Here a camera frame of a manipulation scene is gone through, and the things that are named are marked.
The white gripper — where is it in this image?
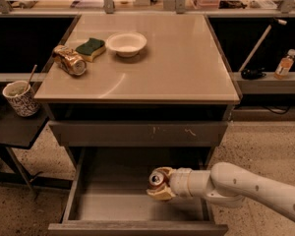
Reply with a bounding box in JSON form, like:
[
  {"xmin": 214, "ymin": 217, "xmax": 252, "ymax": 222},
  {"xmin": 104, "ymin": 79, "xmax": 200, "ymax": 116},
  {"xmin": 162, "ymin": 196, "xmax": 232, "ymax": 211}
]
[{"xmin": 147, "ymin": 167, "xmax": 192, "ymax": 201}]

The red coke can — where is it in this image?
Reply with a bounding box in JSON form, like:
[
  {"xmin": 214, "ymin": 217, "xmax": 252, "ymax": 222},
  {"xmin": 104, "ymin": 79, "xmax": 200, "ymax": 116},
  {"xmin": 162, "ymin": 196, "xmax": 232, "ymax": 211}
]
[{"xmin": 148, "ymin": 170, "xmax": 168, "ymax": 190}]

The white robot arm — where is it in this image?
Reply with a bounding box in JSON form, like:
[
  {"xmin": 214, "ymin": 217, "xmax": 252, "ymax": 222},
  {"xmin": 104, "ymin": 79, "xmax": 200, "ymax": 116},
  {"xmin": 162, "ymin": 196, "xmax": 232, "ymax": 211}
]
[{"xmin": 147, "ymin": 162, "xmax": 295, "ymax": 222}]

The open middle drawer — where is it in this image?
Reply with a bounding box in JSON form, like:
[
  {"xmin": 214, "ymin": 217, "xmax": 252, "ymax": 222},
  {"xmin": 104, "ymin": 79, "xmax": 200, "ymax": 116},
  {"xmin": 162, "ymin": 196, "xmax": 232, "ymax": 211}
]
[{"xmin": 49, "ymin": 147, "xmax": 228, "ymax": 236}]

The black object on ledge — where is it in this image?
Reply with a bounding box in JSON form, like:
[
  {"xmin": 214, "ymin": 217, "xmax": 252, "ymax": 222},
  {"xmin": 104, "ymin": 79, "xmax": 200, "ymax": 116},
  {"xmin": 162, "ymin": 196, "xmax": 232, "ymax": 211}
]
[{"xmin": 241, "ymin": 69, "xmax": 266, "ymax": 80}]

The white bowl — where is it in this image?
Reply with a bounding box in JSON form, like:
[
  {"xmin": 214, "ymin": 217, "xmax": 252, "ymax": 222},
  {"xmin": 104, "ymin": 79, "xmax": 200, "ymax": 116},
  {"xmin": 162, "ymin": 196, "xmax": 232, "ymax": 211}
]
[{"xmin": 106, "ymin": 32, "xmax": 148, "ymax": 58}]

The green yellow sponge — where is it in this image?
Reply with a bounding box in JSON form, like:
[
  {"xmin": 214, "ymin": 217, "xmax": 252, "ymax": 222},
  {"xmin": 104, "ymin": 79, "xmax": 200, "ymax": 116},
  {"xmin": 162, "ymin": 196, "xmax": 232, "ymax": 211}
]
[{"xmin": 76, "ymin": 37, "xmax": 106, "ymax": 62}]

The orange drink bottle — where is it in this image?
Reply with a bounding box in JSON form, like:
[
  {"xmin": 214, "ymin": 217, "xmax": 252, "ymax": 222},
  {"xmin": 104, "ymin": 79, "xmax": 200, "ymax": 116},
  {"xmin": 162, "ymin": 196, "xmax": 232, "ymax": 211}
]
[{"xmin": 274, "ymin": 49, "xmax": 295, "ymax": 80}]

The dark side table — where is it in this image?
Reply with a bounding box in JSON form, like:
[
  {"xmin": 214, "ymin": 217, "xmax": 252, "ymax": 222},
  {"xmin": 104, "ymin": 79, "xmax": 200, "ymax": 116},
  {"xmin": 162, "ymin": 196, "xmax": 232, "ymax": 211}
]
[{"xmin": 0, "ymin": 92, "xmax": 72, "ymax": 191}]

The patterned paper cup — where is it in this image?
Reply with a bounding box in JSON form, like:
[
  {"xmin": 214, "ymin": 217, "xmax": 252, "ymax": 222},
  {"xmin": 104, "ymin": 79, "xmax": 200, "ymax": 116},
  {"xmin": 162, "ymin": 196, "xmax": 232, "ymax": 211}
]
[{"xmin": 2, "ymin": 81, "xmax": 40, "ymax": 117}]

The wooden stir stick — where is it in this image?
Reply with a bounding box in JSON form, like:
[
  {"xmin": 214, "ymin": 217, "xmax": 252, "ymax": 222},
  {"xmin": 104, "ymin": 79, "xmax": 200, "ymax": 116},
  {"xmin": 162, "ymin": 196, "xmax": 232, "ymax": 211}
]
[{"xmin": 24, "ymin": 64, "xmax": 37, "ymax": 92}]

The white rod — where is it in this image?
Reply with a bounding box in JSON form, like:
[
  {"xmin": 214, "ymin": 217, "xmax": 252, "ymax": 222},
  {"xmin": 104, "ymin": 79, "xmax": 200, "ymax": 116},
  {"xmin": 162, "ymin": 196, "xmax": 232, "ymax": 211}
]
[{"xmin": 238, "ymin": 18, "xmax": 287, "ymax": 72}]

